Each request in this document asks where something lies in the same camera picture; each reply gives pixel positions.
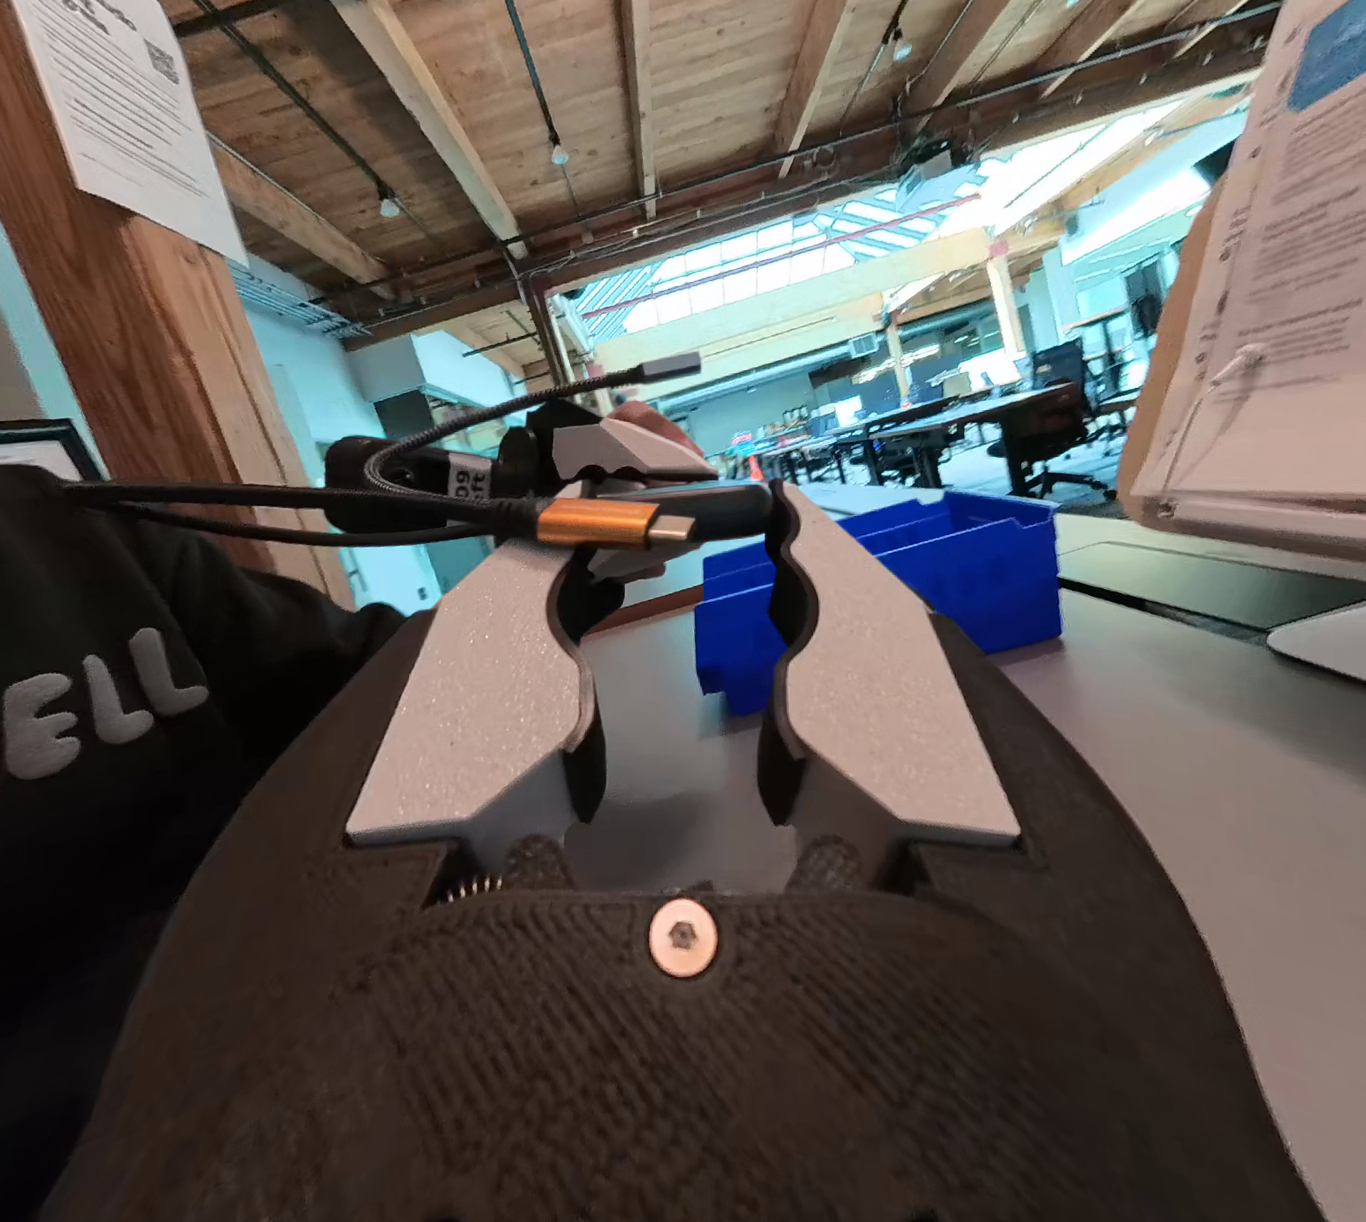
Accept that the long work table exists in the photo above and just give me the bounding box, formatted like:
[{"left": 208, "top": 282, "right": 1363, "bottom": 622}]
[{"left": 769, "top": 382, "right": 1095, "bottom": 497}]

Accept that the black office chair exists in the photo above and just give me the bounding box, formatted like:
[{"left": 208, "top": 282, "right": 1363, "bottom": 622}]
[{"left": 988, "top": 378, "right": 1116, "bottom": 501}]

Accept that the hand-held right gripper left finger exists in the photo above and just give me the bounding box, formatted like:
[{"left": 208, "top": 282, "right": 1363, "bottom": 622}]
[{"left": 345, "top": 539, "right": 607, "bottom": 846}]

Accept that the person's left hand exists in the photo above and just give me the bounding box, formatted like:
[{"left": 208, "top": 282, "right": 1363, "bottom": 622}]
[{"left": 611, "top": 399, "right": 707, "bottom": 456}]

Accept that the blue plastic bin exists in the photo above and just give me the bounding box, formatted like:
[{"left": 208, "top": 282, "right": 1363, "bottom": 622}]
[{"left": 694, "top": 488, "right": 1065, "bottom": 716}]

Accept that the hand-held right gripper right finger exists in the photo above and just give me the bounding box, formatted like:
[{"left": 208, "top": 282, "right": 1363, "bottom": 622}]
[{"left": 760, "top": 478, "right": 1023, "bottom": 884}]

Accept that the laminated sheet with blue header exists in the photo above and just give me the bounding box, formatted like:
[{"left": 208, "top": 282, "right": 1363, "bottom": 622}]
[{"left": 1153, "top": 0, "right": 1366, "bottom": 518}]

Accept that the white paper notice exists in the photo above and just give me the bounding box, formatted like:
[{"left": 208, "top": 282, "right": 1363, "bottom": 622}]
[{"left": 0, "top": 0, "right": 249, "bottom": 263}]

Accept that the braided cable with grey plugs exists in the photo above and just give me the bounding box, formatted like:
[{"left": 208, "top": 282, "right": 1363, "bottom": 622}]
[{"left": 64, "top": 348, "right": 703, "bottom": 544}]

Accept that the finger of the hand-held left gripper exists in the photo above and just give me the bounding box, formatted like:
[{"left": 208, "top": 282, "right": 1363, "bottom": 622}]
[
  {"left": 583, "top": 539, "right": 669, "bottom": 588},
  {"left": 552, "top": 414, "right": 718, "bottom": 486}
]

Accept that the wooden post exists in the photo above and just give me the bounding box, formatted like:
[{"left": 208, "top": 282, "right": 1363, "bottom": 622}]
[{"left": 0, "top": 0, "right": 358, "bottom": 603}]

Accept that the framed picture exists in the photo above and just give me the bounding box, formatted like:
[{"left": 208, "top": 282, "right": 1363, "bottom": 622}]
[{"left": 0, "top": 418, "right": 106, "bottom": 486}]

